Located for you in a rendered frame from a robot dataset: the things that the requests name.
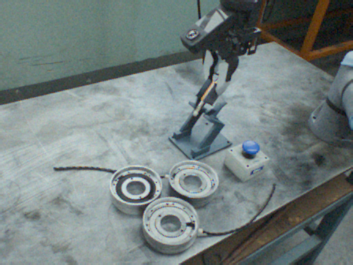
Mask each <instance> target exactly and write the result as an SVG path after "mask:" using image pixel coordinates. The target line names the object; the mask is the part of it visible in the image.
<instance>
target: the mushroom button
mask: <svg viewBox="0 0 353 265"><path fill-rule="evenodd" d="M242 149H243V150H244V151H245V152H246V153H247V155H256V154H258V152H259V149H260V148H259V144H258V143H257V142H254V141H253V140H246V141H245V142H243V145H242Z"/></svg>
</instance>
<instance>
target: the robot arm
mask: <svg viewBox="0 0 353 265"><path fill-rule="evenodd" d="M262 1H263V0H220V4H218V5H217V6H216V7H215V8H213V9H212V10H211V11H210V12H209V13H207V14H206V15H205V16H204V17H202V18H201V19H199V21H197V22H196V23H194V24H193V25H192V26H191V27H190V28H188V29H187V30H186V31H184V32H183V33H182V34H181V35H180V40H181V42H182V44H183V46H184V47H185V48H187V49H188V50H189V51H191V52H192V53H193V54H197V53H198V52H200V51H201V50H203V72H204V75H205V78H206V80H207V79H210V80H211V81H213V76H214V73H216V72H217V71H218V72H219V77H218V79H217V86H216V88H215V90H216V93H217V96H220V95H222V94H223V93H224V91H226V88H228V87H229V85H230V84H232V83H233V82H235V81H237V80H238V79H240V77H241V75H242V71H241V70H240V69H237V67H238V65H239V56H243V55H245V54H247V56H249V55H251V54H255V52H256V50H257V47H258V42H259V37H260V35H261V33H262V30H260V29H257V28H256V24H257V22H258V16H259V12H260V9H261V7H262ZM255 38H258V39H257V42H256V44H255V48H254V49H252V50H251V46H252V42H253V39H255ZM250 41H251V42H250ZM249 42H250V43H249ZM247 49H249V50H248V52H247ZM308 125H309V127H310V130H311V132H312V133H313V134H314V135H315V136H316V137H318V138H319V139H320V140H322V141H324V142H326V143H327V144H331V145H332V146H337V147H341V148H353V51H352V52H349V53H347V54H346V56H345V59H344V60H343V62H341V67H340V68H339V71H338V73H337V74H336V77H335V80H334V81H333V85H332V86H331V88H330V89H329V93H328V95H327V96H326V99H325V100H324V102H322V104H320V106H318V108H316V110H314V112H313V113H312V114H311V116H310V119H309V121H308Z"/></svg>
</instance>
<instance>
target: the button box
mask: <svg viewBox="0 0 353 265"><path fill-rule="evenodd" d="M242 145H243V144H240V145H238V146H235V147H233V148H230V149H228V150H227V152H226V156H225V161H224V165H226V166H227V167H228V168H229V169H230V171H232V172H233V173H234V174H235V175H236V177H238V178H239V179H240V181H242V182H243V183H244V182H245V181H249V180H250V179H252V178H253V177H257V176H258V175H261V174H263V173H265V172H266V167H267V166H268V162H269V158H268V156H266V155H264V153H263V152H262V151H261V150H259V152H258V154H256V155H247V153H246V152H245V151H244V150H243V149H242Z"/></svg>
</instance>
